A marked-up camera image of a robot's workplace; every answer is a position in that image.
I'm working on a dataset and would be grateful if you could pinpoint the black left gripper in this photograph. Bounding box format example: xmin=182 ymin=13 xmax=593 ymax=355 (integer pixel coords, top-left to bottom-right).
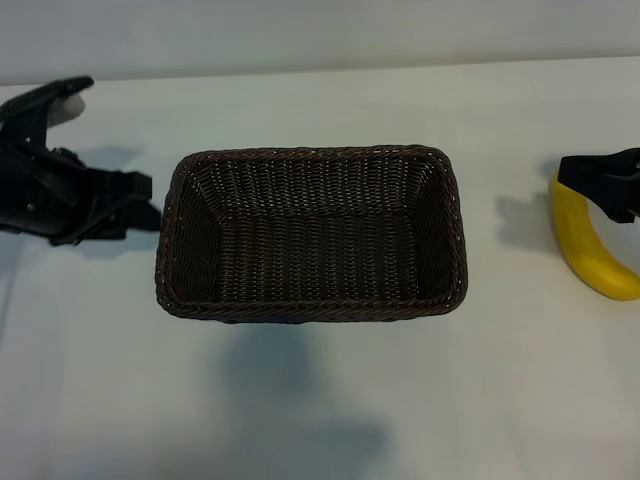
xmin=0 ymin=134 xmax=164 ymax=247

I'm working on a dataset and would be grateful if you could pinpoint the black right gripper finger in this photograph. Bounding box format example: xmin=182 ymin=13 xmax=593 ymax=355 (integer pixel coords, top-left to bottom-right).
xmin=558 ymin=168 xmax=640 ymax=225
xmin=558 ymin=146 xmax=640 ymax=178

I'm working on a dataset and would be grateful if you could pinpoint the yellow banana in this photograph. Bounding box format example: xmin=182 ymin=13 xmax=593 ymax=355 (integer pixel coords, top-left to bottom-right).
xmin=548 ymin=167 xmax=640 ymax=302

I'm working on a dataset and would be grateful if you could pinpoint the dark brown wicker basket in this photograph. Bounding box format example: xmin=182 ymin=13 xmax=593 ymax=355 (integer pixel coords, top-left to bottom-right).
xmin=154 ymin=143 xmax=472 ymax=326

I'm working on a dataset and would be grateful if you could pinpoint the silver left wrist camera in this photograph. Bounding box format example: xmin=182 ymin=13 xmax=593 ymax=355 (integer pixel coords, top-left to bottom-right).
xmin=47 ymin=92 xmax=86 ymax=126

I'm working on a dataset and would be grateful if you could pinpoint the black braided left camera cable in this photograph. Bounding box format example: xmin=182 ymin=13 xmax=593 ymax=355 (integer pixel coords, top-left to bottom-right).
xmin=0 ymin=74 xmax=95 ymax=124

